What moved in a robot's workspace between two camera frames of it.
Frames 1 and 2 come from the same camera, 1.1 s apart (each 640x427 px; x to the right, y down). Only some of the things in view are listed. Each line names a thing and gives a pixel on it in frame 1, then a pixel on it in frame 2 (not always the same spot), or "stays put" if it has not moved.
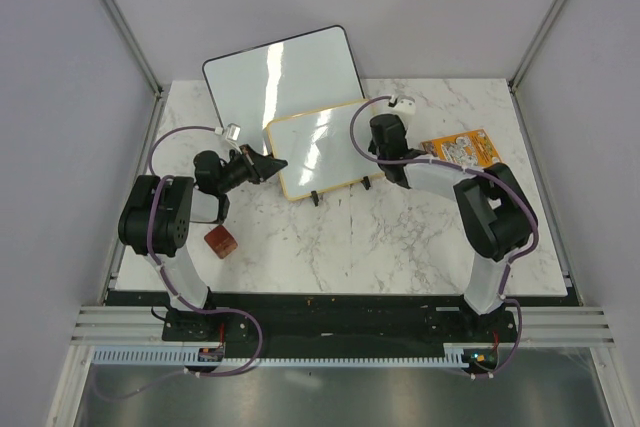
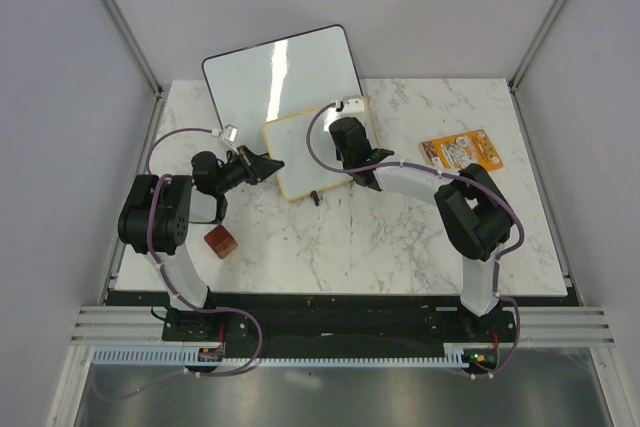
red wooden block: [221, 241] stays put
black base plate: [337, 320] stays put
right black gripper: [403, 128] → [363, 127]
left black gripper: [258, 166] stays put
